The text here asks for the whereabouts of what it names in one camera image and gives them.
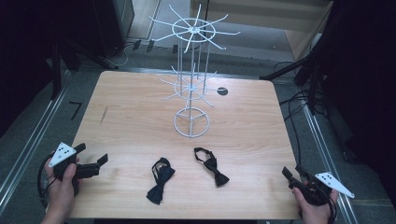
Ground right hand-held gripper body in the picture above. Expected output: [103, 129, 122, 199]
[289, 172, 356, 207]

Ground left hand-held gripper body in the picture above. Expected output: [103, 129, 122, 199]
[48, 142, 101, 197]

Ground black bow tie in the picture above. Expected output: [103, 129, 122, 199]
[146, 157, 177, 206]
[193, 147, 231, 189]

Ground white wire display rack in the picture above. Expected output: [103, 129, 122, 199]
[148, 3, 242, 139]

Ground person's right hand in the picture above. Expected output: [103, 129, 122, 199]
[291, 181, 340, 224]

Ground person's left hand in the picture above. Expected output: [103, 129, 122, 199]
[43, 157, 81, 217]

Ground black metal stand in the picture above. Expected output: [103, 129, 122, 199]
[49, 35, 120, 101]
[259, 31, 332, 117]

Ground dark cabinet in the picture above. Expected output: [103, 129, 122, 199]
[92, 0, 135, 59]

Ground light wooden cabinet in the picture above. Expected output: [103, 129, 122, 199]
[190, 0, 334, 62]

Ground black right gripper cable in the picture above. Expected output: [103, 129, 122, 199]
[326, 189, 340, 224]

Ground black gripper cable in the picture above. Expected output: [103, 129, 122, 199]
[326, 189, 340, 224]
[36, 153, 56, 210]

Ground metal floor rail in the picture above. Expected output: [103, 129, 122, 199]
[0, 70, 73, 208]
[302, 104, 360, 224]

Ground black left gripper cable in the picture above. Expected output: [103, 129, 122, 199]
[36, 153, 56, 210]

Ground black floor cables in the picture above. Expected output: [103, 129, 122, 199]
[274, 60, 316, 158]

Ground white floor cable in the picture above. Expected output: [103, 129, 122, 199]
[115, 41, 138, 69]

